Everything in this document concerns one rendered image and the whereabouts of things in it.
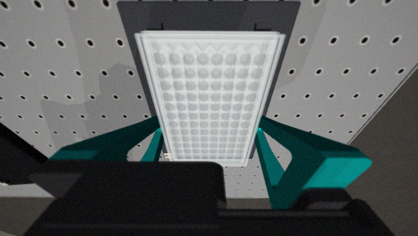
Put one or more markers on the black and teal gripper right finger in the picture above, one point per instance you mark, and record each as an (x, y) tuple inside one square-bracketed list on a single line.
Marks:
[(317, 162)]

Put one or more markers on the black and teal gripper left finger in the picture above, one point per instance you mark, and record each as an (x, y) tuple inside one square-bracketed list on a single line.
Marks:
[(115, 145)]

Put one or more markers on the white well plate lid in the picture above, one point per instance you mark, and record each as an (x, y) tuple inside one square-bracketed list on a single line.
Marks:
[(209, 91)]

